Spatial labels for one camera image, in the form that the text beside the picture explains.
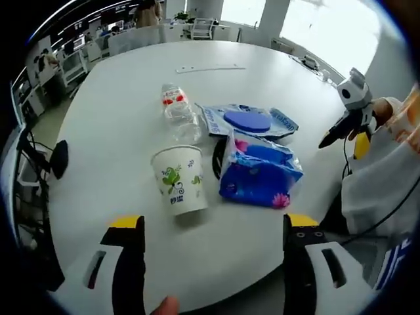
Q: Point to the white drawer cabinet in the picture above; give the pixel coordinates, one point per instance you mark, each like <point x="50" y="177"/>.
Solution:
<point x="75" y="67"/>

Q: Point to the person's white clothing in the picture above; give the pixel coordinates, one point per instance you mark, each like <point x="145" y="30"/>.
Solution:
<point x="370" y="197"/>

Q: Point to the blue tissue pack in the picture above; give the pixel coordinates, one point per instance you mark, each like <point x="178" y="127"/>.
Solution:
<point x="259" y="174"/>

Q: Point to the clear plastic water bottle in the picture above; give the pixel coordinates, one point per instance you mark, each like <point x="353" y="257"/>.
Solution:
<point x="180" y="115"/>

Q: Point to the white flat strip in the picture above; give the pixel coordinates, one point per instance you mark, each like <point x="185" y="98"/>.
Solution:
<point x="210" y="69"/>

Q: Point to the green potted plant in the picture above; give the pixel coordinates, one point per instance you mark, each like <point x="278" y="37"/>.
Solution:
<point x="183" y="17"/>

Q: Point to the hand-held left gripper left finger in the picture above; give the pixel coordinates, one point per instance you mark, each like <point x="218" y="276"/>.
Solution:
<point x="129" y="262"/>

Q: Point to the white mesh chair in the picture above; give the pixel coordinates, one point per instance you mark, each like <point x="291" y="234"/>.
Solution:
<point x="203" y="29"/>

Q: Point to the person's right hand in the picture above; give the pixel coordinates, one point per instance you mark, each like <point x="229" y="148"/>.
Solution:
<point x="382" y="111"/>

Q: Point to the person's left hand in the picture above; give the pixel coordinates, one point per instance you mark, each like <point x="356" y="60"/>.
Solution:
<point x="168" y="306"/>

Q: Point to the black metal stand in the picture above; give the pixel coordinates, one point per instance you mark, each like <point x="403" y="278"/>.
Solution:
<point x="36" y="183"/>

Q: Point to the white floral paper cup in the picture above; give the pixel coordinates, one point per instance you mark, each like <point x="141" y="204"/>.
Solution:
<point x="182" y="183"/>

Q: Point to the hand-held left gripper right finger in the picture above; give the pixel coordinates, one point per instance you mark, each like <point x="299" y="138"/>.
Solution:
<point x="297" y="269"/>

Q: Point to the wet wipes packet blue lid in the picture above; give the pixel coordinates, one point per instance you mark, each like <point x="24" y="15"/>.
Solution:
<point x="246" y="119"/>

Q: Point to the white table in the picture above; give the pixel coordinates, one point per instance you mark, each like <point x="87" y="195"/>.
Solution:
<point x="124" y="108"/>

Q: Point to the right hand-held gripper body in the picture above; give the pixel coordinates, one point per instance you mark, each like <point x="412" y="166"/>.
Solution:
<point x="354" y="93"/>

